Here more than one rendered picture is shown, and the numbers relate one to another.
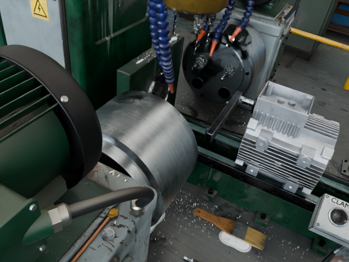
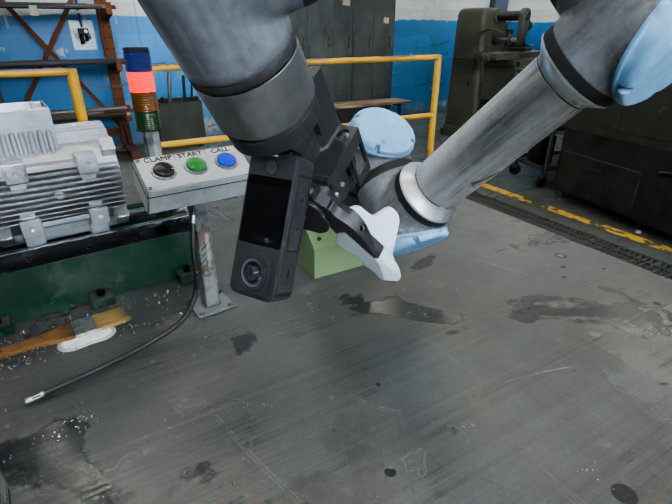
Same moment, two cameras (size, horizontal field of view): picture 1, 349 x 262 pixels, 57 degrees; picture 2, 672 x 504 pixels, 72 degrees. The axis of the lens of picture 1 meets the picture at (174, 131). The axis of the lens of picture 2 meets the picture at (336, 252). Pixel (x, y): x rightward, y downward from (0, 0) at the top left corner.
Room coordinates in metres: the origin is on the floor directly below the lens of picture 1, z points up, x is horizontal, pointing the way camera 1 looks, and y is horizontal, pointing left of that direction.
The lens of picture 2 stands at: (-0.18, 0.10, 1.26)
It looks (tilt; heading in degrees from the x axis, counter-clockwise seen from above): 26 degrees down; 303
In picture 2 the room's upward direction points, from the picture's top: straight up
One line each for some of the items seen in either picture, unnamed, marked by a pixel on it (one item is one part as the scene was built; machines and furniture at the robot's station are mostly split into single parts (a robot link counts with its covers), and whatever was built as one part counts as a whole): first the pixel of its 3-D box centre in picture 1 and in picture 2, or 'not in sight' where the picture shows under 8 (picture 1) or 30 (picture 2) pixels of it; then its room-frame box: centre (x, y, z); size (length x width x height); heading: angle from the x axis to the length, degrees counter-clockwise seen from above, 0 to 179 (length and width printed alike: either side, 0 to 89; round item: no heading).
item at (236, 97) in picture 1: (225, 114); not in sight; (0.76, -0.14, 1.01); 0.26 x 0.04 x 0.03; 158
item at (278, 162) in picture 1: (285, 144); (52, 181); (0.67, -0.29, 1.01); 0.20 x 0.19 x 0.19; 68
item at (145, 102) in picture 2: not in sight; (144, 101); (0.85, -0.64, 1.10); 0.06 x 0.06 x 0.04
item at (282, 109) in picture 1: (282, 109); (9, 130); (0.68, -0.25, 1.11); 0.12 x 0.11 x 0.07; 68
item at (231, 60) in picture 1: (227, 57); not in sight; (1.08, -0.15, 1.04); 0.41 x 0.25 x 0.25; 158
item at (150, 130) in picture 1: (113, 175); not in sight; (0.44, 0.11, 1.04); 0.37 x 0.25 x 0.25; 158
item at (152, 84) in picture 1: (159, 94); not in sight; (0.81, 0.06, 1.02); 0.15 x 0.02 x 0.15; 158
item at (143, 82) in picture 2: not in sight; (141, 81); (0.85, -0.64, 1.14); 0.06 x 0.06 x 0.04
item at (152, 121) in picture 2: not in sight; (148, 120); (0.85, -0.64, 1.05); 0.06 x 0.06 x 0.04
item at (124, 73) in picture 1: (139, 99); not in sight; (0.83, 0.12, 0.97); 0.30 x 0.11 x 0.34; 158
